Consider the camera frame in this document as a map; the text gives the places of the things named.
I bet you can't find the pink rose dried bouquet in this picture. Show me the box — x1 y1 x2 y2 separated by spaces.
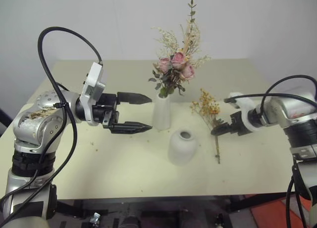
148 0 211 99

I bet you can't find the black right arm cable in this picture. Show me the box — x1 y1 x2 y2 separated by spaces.
224 74 317 228

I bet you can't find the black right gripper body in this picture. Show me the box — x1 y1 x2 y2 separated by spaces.
228 111 254 136

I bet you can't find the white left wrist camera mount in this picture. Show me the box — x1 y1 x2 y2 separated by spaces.
79 62 107 126

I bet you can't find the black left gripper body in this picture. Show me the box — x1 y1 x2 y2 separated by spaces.
93 93 120 132

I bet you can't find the orange dried flower bouquet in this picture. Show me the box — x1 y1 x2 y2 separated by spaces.
190 88 222 165

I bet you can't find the red floor mat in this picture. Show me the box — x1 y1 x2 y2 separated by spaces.
249 194 317 228

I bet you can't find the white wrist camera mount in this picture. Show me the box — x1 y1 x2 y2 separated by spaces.
224 91 261 133
79 62 107 126

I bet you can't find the dark object beside table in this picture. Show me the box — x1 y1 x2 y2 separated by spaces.
0 108 13 137

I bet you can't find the black table frame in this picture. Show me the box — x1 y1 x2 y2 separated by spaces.
56 192 294 228

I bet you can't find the short round white vase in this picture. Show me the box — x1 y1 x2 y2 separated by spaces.
168 129 198 167

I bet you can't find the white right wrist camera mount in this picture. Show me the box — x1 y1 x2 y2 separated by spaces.
224 91 261 133

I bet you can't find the tall slim white vase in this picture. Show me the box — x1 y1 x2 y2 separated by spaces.
152 93 172 131

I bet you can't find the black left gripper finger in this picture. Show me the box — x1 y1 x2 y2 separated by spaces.
117 91 153 106
109 121 153 135

